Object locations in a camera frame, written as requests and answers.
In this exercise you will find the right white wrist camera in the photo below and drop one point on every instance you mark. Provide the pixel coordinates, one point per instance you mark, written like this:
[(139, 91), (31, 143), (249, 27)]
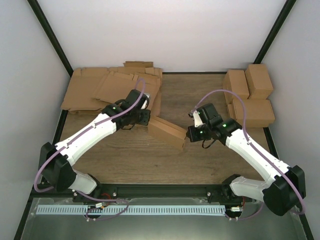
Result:
[(196, 118)]

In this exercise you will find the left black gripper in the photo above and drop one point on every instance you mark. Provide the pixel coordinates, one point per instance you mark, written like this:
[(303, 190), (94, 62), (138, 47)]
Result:
[(144, 121)]

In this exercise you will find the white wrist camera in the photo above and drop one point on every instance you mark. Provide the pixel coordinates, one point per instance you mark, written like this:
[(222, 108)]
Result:
[(145, 101), (196, 118)]

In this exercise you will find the folded cardboard box back left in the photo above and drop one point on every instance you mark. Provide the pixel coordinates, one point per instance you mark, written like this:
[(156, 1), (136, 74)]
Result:
[(236, 82)]

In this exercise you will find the folded cardboard box back right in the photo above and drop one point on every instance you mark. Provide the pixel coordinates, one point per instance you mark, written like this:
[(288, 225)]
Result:
[(258, 81)]

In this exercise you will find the black aluminium front rail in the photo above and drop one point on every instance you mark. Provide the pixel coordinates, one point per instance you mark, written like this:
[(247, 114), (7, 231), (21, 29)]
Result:
[(160, 191)]

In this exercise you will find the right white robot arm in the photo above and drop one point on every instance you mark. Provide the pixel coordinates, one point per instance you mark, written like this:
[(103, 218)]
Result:
[(232, 135)]

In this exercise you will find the left black frame post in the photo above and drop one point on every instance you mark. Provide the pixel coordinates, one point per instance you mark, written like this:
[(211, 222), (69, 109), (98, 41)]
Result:
[(42, 19)]

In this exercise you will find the light blue slotted cable duct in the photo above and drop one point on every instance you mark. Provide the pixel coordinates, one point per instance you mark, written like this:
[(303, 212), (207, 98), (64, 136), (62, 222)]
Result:
[(134, 210)]

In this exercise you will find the stack of flat cardboard sheets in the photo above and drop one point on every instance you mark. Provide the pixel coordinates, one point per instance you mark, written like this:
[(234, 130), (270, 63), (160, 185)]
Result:
[(91, 88)]

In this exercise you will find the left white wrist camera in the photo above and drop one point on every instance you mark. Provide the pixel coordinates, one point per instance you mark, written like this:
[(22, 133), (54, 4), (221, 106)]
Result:
[(145, 101)]

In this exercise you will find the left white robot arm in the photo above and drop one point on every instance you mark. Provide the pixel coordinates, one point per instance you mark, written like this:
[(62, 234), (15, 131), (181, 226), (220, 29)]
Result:
[(57, 160)]

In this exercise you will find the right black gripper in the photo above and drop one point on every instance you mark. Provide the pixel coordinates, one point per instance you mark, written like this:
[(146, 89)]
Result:
[(192, 136)]

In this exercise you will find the right black frame post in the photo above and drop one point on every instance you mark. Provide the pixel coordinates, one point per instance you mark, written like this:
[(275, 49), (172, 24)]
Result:
[(276, 27)]

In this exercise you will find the brown cardboard box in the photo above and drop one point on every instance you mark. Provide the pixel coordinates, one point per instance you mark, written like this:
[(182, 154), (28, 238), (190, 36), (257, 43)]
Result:
[(167, 132)]

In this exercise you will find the folded cardboard box front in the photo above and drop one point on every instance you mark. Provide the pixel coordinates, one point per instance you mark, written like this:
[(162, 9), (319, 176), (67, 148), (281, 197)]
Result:
[(259, 112)]

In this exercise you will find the black frame post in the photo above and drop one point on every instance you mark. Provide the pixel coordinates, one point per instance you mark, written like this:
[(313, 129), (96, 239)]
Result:
[(42, 19), (276, 27)]

